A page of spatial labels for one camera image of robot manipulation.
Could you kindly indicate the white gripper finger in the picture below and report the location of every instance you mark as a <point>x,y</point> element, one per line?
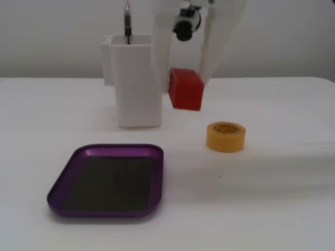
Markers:
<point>161,57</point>

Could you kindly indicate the red rectangular cube block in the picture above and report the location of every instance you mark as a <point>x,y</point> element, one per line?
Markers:
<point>187,90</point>

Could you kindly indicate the white plastic pen holder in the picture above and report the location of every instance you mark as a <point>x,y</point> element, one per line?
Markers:
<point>133,86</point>

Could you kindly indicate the black pen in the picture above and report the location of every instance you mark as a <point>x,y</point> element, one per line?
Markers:
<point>127,23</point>

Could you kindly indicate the yellow tape roll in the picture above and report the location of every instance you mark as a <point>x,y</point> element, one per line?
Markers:
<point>225,141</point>

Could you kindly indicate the purple metal tray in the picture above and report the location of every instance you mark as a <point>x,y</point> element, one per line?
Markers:
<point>65,198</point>

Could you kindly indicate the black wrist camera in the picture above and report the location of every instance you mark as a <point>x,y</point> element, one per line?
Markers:
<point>183,30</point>

